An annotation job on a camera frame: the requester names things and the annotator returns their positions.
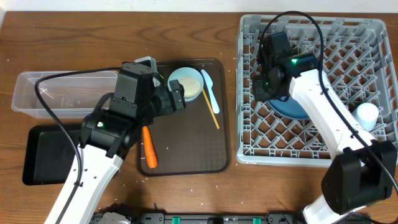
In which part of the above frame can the dark blue plate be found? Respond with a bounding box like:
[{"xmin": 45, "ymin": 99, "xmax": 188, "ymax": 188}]
[{"xmin": 268, "ymin": 96, "xmax": 309, "ymax": 120}]

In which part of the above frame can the brown serving tray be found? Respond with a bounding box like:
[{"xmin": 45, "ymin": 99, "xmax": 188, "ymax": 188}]
[{"xmin": 137, "ymin": 58, "xmax": 231, "ymax": 177}]

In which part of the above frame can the grey dishwasher rack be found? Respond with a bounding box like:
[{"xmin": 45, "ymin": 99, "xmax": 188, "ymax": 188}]
[{"xmin": 236, "ymin": 14, "xmax": 397, "ymax": 167}]

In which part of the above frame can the light blue plastic knife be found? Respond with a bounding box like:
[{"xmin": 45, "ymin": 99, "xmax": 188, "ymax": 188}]
[{"xmin": 201, "ymin": 69, "xmax": 220, "ymax": 114}]

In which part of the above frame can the light blue bowl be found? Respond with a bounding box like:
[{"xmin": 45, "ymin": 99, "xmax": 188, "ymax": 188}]
[{"xmin": 168, "ymin": 67, "xmax": 204, "ymax": 102}]

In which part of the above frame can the orange carrot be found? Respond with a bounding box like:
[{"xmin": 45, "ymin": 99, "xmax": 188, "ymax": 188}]
[{"xmin": 142, "ymin": 126, "xmax": 158, "ymax": 169}]

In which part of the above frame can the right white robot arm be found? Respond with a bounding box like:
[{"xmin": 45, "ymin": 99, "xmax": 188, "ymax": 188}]
[{"xmin": 252, "ymin": 32, "xmax": 397, "ymax": 223}]

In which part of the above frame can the clear plastic bin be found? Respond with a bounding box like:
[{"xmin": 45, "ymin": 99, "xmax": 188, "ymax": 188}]
[{"xmin": 11, "ymin": 71, "xmax": 117, "ymax": 119}]

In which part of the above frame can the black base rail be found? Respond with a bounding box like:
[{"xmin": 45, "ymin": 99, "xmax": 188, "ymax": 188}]
[{"xmin": 89, "ymin": 203, "xmax": 304, "ymax": 224}]

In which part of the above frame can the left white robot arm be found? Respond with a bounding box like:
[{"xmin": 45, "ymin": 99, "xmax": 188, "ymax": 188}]
[{"xmin": 46, "ymin": 57, "xmax": 186, "ymax": 223}]

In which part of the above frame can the light blue cup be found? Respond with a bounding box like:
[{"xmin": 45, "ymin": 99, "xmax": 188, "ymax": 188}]
[{"xmin": 353, "ymin": 103, "xmax": 379, "ymax": 132}]

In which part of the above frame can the cooked white rice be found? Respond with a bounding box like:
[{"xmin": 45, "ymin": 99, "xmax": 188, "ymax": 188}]
[{"xmin": 178, "ymin": 76, "xmax": 201, "ymax": 100}]

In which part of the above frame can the wooden chopstick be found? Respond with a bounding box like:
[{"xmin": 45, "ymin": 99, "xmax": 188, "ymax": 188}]
[{"xmin": 202, "ymin": 89, "xmax": 220, "ymax": 129}]

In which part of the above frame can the black waste bin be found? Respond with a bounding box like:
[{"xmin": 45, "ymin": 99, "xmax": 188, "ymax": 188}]
[{"xmin": 22, "ymin": 124, "xmax": 75, "ymax": 185}]

